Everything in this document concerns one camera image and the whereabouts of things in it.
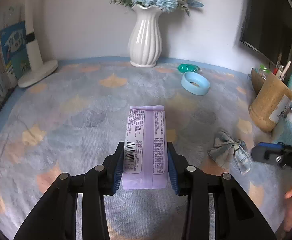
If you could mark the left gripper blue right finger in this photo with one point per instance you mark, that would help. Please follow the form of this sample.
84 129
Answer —
178 175

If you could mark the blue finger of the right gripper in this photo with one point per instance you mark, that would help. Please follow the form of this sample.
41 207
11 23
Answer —
269 153

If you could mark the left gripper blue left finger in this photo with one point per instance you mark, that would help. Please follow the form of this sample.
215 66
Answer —
114 169

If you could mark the purple wet wipes pack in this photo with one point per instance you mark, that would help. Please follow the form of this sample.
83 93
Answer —
145 153

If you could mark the blue plaid fabric bow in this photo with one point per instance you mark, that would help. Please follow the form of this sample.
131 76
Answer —
227 151

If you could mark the person's right hand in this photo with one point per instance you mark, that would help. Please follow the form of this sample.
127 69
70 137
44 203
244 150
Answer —
288 213

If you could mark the bamboo pen holder with label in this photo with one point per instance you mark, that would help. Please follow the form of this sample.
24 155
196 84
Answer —
270 103

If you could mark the blue floral table mat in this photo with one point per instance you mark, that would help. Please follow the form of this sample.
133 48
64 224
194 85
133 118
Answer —
74 118

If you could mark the brown cardboard box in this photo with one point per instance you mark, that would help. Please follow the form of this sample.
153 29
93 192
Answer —
257 80

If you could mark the green round hair accessory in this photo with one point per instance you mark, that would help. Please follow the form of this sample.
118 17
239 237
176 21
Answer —
186 67

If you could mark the white desk lamp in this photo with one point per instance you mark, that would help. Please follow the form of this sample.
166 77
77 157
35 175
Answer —
38 69

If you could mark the black monitor screen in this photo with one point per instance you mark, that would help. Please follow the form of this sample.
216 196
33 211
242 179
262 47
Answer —
267 29

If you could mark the white ribbed ceramic vase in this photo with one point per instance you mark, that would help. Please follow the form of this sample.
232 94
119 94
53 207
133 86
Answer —
145 43

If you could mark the stack of children's books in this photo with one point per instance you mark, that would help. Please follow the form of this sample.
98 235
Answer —
13 56

